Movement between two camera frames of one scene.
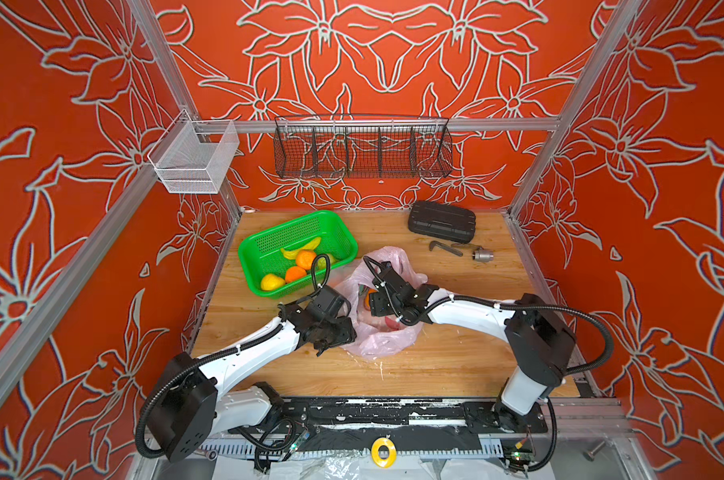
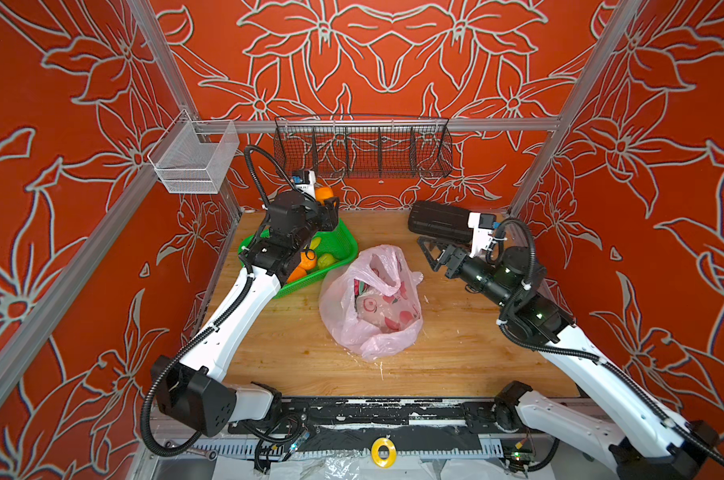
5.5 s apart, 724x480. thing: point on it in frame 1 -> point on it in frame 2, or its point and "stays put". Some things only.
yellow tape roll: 389,461 stays put
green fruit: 332,260 stays put
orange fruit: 294,273 stays put
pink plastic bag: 377,337 stays put
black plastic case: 446,223 stays put
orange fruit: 367,304 -> 323,193
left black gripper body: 336,331 -> 323,219
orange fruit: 305,258 stays put
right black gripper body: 379,307 -> 483,275
